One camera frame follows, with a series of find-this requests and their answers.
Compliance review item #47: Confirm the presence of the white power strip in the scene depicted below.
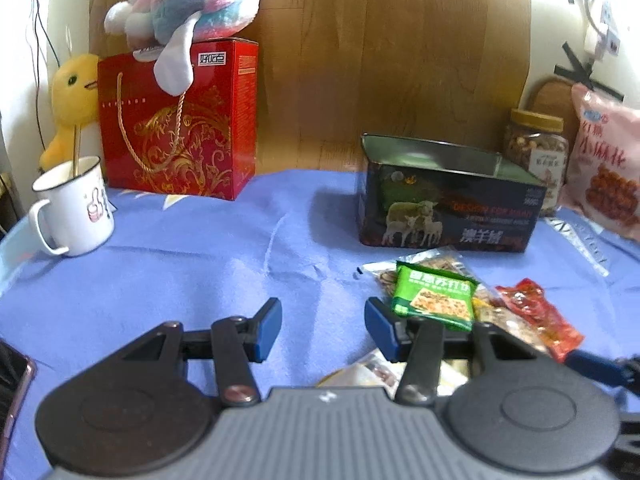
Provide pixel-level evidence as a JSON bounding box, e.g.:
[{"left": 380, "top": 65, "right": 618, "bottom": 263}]
[{"left": 567, "top": 0, "right": 623, "bottom": 58}]

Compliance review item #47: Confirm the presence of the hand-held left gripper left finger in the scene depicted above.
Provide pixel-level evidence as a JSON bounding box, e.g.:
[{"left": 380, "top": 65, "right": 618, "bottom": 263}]
[{"left": 119, "top": 297, "right": 283, "bottom": 408}]

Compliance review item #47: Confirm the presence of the white snack packet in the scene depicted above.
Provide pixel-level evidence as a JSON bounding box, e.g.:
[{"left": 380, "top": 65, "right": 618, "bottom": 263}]
[{"left": 316, "top": 350, "right": 471, "bottom": 393}]

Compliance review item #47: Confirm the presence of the black cable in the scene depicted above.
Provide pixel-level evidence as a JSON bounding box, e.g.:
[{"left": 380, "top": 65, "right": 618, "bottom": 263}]
[{"left": 29, "top": 0, "right": 57, "bottom": 128}]

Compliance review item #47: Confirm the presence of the dark tin box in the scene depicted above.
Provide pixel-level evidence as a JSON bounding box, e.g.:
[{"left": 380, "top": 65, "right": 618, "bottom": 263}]
[{"left": 357, "top": 133, "right": 548, "bottom": 253}]

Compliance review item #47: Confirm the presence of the black tape cross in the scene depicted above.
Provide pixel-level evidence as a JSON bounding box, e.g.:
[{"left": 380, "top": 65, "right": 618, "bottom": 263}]
[{"left": 554, "top": 42, "right": 626, "bottom": 102}]

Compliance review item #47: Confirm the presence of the pink snack bag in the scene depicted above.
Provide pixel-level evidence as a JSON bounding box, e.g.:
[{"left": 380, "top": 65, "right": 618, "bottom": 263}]
[{"left": 557, "top": 83, "right": 640, "bottom": 241}]

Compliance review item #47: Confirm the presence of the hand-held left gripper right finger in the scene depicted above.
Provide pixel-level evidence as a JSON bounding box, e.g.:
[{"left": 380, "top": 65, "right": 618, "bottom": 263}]
[{"left": 364, "top": 296, "right": 556, "bottom": 406}]

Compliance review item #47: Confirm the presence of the red gift box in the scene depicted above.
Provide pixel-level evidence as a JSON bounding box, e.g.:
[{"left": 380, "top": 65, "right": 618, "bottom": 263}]
[{"left": 96, "top": 37, "right": 260, "bottom": 202}]

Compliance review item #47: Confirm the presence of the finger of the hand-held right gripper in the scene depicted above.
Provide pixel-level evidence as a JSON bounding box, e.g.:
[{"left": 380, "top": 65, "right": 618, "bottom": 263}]
[{"left": 564, "top": 349, "right": 640, "bottom": 388}]

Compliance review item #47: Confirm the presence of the round wooden board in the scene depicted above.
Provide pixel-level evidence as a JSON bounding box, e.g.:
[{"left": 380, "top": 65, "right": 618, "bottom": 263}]
[{"left": 524, "top": 77, "right": 581, "bottom": 136}]

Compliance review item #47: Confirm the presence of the yellow plush duck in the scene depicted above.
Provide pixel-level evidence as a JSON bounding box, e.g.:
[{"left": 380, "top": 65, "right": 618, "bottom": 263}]
[{"left": 39, "top": 53, "right": 103, "bottom": 173}]

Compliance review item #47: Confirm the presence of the clear seed snack packet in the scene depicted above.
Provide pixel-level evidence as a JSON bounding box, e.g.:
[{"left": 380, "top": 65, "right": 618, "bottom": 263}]
[{"left": 357, "top": 249, "right": 476, "bottom": 303}]

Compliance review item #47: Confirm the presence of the wooden headboard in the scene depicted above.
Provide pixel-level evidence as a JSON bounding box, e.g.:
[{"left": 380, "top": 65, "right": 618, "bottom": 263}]
[{"left": 89, "top": 0, "right": 532, "bottom": 181}]

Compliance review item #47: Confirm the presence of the pastel plush toy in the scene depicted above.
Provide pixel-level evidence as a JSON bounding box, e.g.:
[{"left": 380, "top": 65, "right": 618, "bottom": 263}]
[{"left": 104, "top": 0, "right": 277, "bottom": 97}]

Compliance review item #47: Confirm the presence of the smartphone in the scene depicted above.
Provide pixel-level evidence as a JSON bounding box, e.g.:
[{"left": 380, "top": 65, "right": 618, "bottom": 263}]
[{"left": 0, "top": 340, "right": 37, "bottom": 456}]

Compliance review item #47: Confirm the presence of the green snack packet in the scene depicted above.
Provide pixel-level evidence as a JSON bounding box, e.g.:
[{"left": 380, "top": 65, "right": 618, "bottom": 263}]
[{"left": 391, "top": 260, "right": 476, "bottom": 332}]

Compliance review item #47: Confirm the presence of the red snack packet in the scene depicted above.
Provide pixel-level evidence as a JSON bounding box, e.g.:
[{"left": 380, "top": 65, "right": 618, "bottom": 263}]
[{"left": 495, "top": 280, "right": 585, "bottom": 363}]

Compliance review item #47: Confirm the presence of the white enamel mug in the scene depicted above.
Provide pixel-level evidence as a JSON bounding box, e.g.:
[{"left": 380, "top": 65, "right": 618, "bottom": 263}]
[{"left": 28, "top": 156, "right": 116, "bottom": 257}]

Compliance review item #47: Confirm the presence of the plastic nut jar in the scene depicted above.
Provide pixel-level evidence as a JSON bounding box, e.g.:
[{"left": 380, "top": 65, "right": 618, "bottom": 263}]
[{"left": 502, "top": 108, "right": 571, "bottom": 216}]

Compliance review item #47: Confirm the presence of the blue printed cloth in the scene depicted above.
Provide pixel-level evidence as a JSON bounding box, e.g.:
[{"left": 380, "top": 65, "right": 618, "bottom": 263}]
[{"left": 0, "top": 167, "right": 640, "bottom": 480}]

